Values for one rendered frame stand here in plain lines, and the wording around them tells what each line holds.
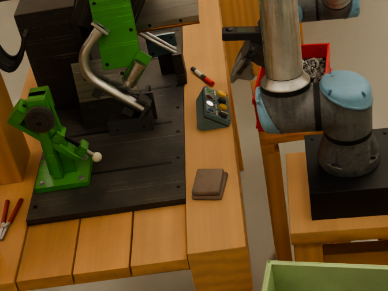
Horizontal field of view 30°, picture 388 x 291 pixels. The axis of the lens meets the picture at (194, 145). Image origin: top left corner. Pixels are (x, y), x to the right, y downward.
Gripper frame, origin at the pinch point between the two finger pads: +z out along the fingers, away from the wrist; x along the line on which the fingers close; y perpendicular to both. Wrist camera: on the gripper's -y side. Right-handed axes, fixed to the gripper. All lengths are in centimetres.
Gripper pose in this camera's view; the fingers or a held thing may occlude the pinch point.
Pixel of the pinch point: (231, 78)
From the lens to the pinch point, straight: 212.8
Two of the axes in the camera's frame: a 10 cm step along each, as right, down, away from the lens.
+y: 9.0, 3.4, 2.7
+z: -4.3, 7.3, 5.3
